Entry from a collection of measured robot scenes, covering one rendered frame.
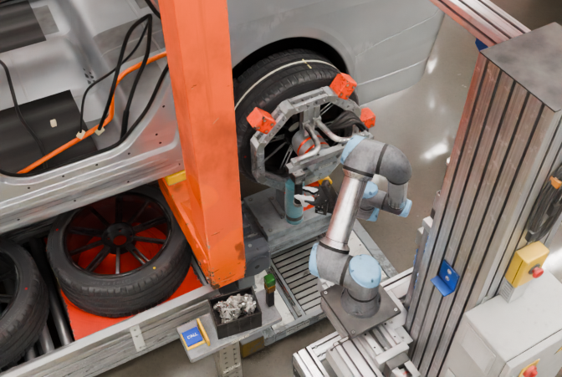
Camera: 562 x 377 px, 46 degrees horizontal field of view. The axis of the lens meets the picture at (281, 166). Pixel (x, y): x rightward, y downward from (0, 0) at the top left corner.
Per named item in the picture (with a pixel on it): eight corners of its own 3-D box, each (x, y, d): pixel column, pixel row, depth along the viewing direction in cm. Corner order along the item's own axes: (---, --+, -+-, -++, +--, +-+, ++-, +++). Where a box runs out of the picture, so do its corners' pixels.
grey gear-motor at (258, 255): (239, 229, 364) (236, 187, 339) (273, 286, 339) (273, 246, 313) (209, 241, 359) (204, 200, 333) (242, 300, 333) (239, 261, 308)
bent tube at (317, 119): (345, 111, 297) (347, 94, 290) (369, 138, 286) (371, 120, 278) (312, 124, 292) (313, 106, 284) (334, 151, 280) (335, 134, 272)
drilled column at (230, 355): (234, 359, 320) (229, 315, 289) (242, 376, 314) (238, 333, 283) (215, 368, 317) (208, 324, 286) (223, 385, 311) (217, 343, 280)
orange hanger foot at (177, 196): (189, 175, 332) (181, 126, 307) (232, 251, 301) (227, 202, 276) (158, 187, 327) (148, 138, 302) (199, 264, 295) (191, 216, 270)
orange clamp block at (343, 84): (338, 90, 296) (349, 74, 293) (347, 100, 292) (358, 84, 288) (327, 88, 292) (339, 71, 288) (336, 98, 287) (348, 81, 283)
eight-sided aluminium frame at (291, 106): (348, 158, 333) (357, 73, 293) (355, 166, 329) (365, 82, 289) (252, 196, 316) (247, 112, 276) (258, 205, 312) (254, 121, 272)
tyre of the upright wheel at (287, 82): (359, 72, 332) (270, 27, 285) (385, 99, 318) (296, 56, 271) (283, 167, 355) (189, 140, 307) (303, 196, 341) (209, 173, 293)
